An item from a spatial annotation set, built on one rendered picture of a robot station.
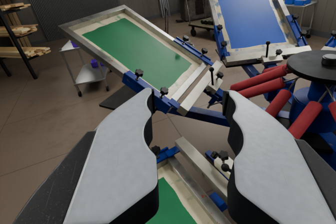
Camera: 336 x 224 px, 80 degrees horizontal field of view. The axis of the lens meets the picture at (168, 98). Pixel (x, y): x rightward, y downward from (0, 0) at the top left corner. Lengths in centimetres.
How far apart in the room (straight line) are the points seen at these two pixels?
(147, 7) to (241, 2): 770
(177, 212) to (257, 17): 157
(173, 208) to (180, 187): 9
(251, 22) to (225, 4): 29
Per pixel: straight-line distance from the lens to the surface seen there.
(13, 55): 599
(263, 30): 184
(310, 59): 110
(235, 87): 123
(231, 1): 203
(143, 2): 946
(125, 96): 162
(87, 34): 137
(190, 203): 90
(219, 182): 85
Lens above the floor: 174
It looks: 32 degrees down
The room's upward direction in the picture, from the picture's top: 9 degrees counter-clockwise
